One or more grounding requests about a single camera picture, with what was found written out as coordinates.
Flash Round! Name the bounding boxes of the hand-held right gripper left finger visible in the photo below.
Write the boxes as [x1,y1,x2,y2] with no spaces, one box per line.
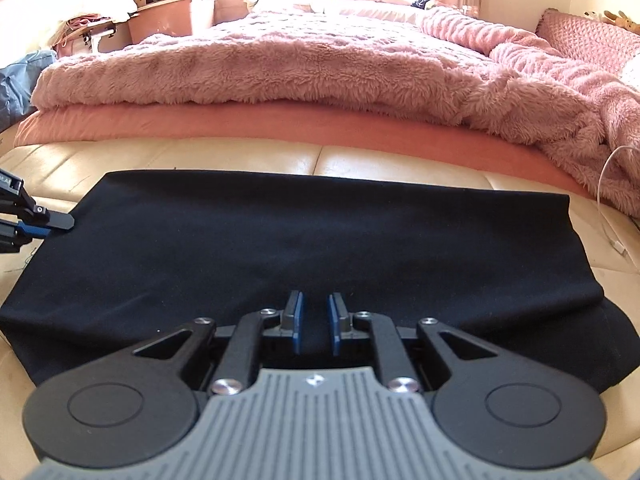
[132,290,306,395]

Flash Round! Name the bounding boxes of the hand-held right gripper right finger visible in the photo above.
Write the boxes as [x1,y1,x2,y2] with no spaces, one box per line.
[326,292,502,394]

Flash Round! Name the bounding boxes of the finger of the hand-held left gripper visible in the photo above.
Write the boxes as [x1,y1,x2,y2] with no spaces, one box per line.
[0,216,53,256]
[12,192,76,232]

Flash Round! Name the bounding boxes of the black pants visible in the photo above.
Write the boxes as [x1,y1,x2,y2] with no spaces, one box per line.
[0,170,640,401]

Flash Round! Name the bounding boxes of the blue plastic bag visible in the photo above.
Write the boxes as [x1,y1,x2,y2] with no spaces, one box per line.
[0,50,59,132]

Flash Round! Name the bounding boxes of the white cloth pile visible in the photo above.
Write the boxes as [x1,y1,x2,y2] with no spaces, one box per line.
[27,0,139,57]

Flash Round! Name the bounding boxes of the salmon pink bed sheet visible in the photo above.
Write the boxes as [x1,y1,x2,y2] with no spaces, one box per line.
[12,102,601,202]

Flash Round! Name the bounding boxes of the brown plastic storage bin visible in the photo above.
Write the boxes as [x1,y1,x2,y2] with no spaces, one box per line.
[127,0,219,44]

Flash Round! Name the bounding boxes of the pink fluffy blanket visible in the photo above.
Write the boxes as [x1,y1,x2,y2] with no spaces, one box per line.
[32,7,640,218]

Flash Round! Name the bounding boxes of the pink quilted headboard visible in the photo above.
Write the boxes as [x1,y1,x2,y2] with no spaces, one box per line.
[536,8,640,70]

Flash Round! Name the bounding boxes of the brown plush toy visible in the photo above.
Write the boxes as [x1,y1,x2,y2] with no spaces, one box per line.
[584,9,640,37]

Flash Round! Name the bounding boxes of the white chair frame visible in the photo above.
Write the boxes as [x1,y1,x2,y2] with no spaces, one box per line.
[55,21,132,57]

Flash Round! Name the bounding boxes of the white loose cable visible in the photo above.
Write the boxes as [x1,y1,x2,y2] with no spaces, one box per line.
[595,145,640,262]

